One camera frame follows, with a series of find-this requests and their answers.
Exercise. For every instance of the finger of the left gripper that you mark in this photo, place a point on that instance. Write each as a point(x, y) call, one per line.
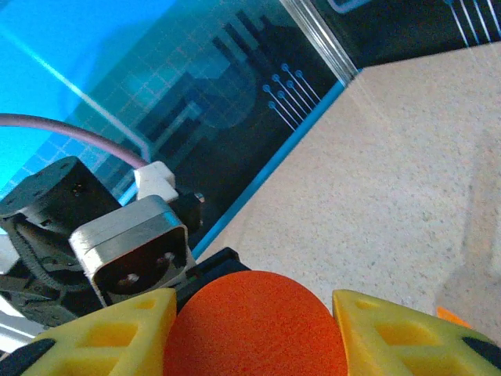
point(219, 264)

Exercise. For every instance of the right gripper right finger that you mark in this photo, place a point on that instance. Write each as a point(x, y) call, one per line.
point(411, 344)

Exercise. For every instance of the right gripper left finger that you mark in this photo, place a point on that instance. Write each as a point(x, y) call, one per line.
point(98, 340)

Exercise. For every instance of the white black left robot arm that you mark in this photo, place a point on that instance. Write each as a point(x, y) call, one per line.
point(7, 256)

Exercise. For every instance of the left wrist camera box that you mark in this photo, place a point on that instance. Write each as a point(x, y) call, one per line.
point(129, 239)

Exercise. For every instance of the aluminium frame post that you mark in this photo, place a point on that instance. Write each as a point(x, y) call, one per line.
point(317, 35)

